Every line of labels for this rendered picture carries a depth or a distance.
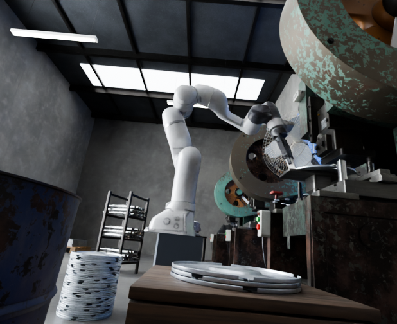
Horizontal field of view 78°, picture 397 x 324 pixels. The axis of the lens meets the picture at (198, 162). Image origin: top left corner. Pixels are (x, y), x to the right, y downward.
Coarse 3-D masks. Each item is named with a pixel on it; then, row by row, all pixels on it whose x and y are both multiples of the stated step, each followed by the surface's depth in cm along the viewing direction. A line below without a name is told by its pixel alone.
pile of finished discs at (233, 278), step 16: (176, 272) 51; (192, 272) 47; (208, 272) 45; (224, 272) 52; (240, 272) 51; (256, 272) 54; (272, 272) 65; (224, 288) 43; (240, 288) 43; (256, 288) 47; (272, 288) 44; (288, 288) 45
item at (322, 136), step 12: (324, 108) 126; (324, 120) 125; (324, 132) 124; (336, 132) 114; (348, 132) 114; (360, 132) 115; (324, 144) 116; (336, 144) 113; (348, 144) 113; (360, 144) 113; (324, 156) 121
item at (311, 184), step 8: (288, 168) 110; (280, 176) 120; (288, 176) 117; (296, 176) 116; (304, 176) 114; (312, 176) 112; (320, 176) 110; (328, 176) 110; (336, 176) 110; (312, 184) 111; (320, 184) 109; (328, 184) 109; (312, 192) 110
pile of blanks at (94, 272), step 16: (80, 256) 139; (96, 256) 132; (80, 272) 129; (96, 272) 131; (112, 272) 137; (64, 288) 133; (80, 288) 127; (96, 288) 129; (112, 288) 136; (64, 304) 126; (80, 304) 125; (96, 304) 127; (112, 304) 136; (80, 320) 123
